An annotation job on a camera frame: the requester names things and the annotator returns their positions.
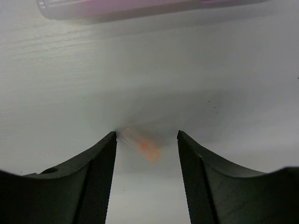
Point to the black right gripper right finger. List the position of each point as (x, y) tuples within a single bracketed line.
[(221, 192)]

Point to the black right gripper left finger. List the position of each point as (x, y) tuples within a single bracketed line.
[(74, 192)]

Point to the orange transparent pen cap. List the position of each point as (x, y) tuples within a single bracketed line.
[(141, 144)]

